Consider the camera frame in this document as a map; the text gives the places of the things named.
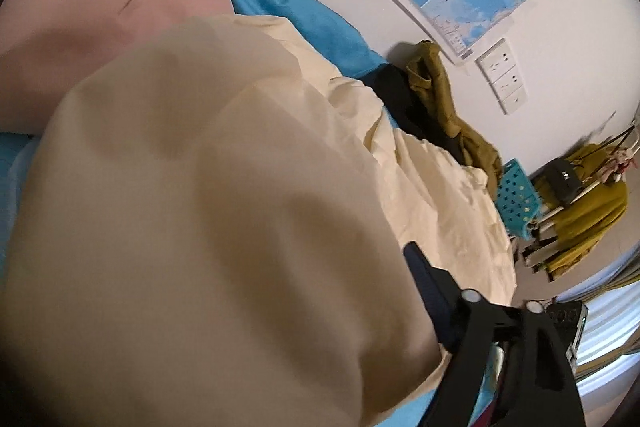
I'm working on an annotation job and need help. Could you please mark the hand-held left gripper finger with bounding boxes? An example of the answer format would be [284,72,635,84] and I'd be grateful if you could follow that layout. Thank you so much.
[402,241,586,427]

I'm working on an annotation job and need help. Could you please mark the cream large garment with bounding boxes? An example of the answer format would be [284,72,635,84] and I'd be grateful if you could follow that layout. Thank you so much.
[0,14,518,427]

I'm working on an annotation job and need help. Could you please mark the white clothes rack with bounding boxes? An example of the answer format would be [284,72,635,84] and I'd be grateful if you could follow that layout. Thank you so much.
[510,127,640,268]

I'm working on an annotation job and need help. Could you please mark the teal perforated plastic basket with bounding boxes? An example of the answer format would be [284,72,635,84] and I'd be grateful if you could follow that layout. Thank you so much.
[495,159,543,240]

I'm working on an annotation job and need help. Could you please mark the black phone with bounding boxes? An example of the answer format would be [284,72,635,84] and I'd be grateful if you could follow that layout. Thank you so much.
[547,299,588,363]

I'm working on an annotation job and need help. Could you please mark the black bag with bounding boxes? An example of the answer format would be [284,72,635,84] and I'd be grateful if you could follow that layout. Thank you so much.
[542,157,583,208]

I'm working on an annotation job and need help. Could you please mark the mustard yellow hanging garment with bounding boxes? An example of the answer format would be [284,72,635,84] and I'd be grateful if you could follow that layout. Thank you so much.
[532,143,630,278]

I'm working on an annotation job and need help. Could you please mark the bright window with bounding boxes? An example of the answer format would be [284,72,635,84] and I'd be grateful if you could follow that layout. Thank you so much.
[572,292,640,385]

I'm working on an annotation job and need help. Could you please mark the olive green garment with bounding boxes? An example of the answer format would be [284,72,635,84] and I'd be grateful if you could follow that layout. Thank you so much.
[405,39,503,198]

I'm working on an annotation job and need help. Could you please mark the black garment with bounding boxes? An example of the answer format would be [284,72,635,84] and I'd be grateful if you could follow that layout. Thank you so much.
[360,63,468,152]

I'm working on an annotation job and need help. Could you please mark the light floral cloth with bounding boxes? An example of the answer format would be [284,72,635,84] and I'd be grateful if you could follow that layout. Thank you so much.
[600,146,628,184]

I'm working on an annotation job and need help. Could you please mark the blue bed sheet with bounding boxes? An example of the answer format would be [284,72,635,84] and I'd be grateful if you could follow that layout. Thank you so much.
[0,0,441,427]

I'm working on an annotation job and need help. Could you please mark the pink garment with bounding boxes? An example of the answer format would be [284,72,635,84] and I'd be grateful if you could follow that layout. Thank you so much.
[0,0,236,135]

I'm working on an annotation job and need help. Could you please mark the white wall socket panel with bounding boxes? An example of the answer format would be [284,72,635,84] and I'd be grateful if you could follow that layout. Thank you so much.
[475,38,530,115]

